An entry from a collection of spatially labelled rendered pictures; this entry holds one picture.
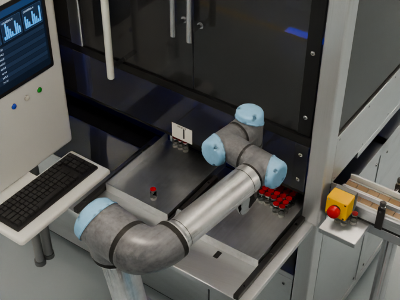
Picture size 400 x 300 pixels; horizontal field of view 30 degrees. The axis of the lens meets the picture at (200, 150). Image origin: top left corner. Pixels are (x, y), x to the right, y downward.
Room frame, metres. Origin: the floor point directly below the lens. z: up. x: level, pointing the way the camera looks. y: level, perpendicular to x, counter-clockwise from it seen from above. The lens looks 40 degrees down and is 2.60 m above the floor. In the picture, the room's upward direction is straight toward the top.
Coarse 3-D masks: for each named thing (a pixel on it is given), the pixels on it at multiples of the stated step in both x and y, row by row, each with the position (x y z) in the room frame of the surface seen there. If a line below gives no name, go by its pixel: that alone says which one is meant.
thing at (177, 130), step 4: (172, 124) 2.02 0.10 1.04; (176, 124) 2.01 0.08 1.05; (172, 128) 2.02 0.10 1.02; (176, 128) 2.01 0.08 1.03; (180, 128) 2.00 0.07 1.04; (184, 128) 1.99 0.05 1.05; (172, 132) 2.02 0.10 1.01; (176, 132) 2.01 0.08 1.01; (180, 132) 2.00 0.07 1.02; (188, 132) 1.98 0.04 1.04; (176, 136) 2.01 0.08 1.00; (180, 136) 2.00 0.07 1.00; (188, 136) 1.98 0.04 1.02; (184, 140) 2.00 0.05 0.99; (188, 140) 1.98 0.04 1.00
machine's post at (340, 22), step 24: (336, 0) 1.72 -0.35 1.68; (336, 24) 1.71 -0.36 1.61; (336, 48) 1.71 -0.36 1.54; (336, 72) 1.70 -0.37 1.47; (336, 96) 1.70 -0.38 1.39; (336, 120) 1.72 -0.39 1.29; (312, 144) 1.73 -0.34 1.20; (336, 144) 1.74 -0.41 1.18; (312, 168) 1.72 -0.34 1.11; (312, 192) 1.71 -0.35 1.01; (312, 216) 1.71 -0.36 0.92; (312, 240) 1.70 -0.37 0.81; (312, 264) 1.71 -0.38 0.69; (312, 288) 1.73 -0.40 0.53
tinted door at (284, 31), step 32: (224, 0) 1.92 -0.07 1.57; (256, 0) 1.86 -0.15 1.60; (288, 0) 1.81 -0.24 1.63; (224, 32) 1.92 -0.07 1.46; (256, 32) 1.86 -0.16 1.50; (288, 32) 1.80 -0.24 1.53; (224, 64) 1.92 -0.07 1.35; (256, 64) 1.86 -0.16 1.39; (288, 64) 1.80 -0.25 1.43; (320, 64) 1.74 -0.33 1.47; (224, 96) 1.92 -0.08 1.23; (256, 96) 1.85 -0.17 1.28; (288, 96) 1.79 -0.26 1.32; (288, 128) 1.78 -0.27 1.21
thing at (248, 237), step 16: (256, 208) 1.78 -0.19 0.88; (224, 224) 1.70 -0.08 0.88; (240, 224) 1.70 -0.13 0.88; (256, 224) 1.70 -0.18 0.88; (272, 224) 1.70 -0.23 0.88; (288, 224) 1.67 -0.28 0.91; (208, 240) 1.62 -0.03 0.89; (224, 240) 1.63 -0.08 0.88; (240, 240) 1.63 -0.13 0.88; (256, 240) 1.63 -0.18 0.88; (272, 240) 1.63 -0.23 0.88; (240, 256) 1.55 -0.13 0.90; (256, 256) 1.57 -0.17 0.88
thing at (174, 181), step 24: (168, 144) 2.11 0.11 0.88; (144, 168) 1.98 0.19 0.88; (168, 168) 1.98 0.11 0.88; (192, 168) 1.98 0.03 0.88; (216, 168) 1.94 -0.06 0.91; (120, 192) 1.83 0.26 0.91; (144, 192) 1.85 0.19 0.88; (168, 192) 1.85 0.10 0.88; (192, 192) 1.83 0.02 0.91; (168, 216) 1.72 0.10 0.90
